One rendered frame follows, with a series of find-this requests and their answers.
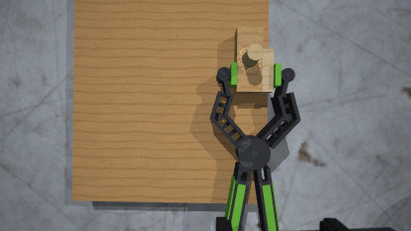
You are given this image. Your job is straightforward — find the small wooden block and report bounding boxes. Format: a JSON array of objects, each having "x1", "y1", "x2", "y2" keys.
[{"x1": 234, "y1": 27, "x2": 264, "y2": 94}]

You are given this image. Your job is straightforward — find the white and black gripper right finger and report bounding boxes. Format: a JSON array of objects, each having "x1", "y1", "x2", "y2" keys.
[{"x1": 319, "y1": 218, "x2": 351, "y2": 231}]

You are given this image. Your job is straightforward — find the light brown wooden board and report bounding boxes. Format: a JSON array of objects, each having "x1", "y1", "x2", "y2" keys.
[{"x1": 72, "y1": 0, "x2": 274, "y2": 203}]

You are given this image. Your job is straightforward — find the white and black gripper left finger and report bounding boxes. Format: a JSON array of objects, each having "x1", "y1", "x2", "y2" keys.
[{"x1": 216, "y1": 217, "x2": 233, "y2": 231}]

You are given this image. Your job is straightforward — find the light wooden dowel pin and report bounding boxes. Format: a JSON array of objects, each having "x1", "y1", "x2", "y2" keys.
[{"x1": 242, "y1": 44, "x2": 264, "y2": 67}]

